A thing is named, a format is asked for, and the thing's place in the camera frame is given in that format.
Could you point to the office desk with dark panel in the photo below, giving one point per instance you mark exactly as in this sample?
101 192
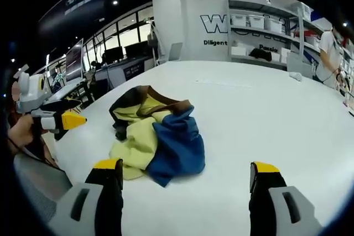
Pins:
124 71

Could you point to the small white cloth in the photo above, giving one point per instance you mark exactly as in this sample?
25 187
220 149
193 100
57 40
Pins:
296 76

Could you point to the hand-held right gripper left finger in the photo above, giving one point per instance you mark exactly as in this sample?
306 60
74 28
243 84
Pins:
83 200

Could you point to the round ceiling light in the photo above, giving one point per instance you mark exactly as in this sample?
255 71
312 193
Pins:
115 2

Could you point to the black computer monitor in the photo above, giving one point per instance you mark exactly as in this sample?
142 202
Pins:
137 51
113 54

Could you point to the yellow blue brown garment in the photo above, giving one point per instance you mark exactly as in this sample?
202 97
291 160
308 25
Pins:
163 142

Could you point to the row of white storage bins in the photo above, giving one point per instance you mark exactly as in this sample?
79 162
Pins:
257 21

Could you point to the grey leaning board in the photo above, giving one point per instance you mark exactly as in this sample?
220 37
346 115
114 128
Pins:
175 51

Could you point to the grey fabric chair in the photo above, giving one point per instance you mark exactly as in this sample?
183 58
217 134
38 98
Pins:
41 183

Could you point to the grey box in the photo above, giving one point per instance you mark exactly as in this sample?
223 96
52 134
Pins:
300 64

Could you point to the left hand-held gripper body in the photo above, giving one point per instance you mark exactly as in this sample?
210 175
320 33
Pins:
31 92

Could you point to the grey metal shelf rack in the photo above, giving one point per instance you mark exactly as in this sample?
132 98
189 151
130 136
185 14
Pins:
290 39

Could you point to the silver framed monitor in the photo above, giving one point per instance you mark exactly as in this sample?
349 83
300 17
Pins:
74 60

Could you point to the dark hanging banner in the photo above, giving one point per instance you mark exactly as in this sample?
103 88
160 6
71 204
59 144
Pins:
74 4

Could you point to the dark cloth on shelf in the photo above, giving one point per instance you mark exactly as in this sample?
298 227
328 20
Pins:
260 54

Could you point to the white side desk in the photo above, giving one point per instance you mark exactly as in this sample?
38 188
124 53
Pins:
65 91

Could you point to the person's left hand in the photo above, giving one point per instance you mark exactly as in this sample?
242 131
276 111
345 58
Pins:
20 133

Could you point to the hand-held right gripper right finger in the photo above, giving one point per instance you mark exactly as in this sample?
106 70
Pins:
279 200

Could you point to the grey hanging bag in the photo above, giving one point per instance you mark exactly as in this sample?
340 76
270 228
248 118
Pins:
152 37

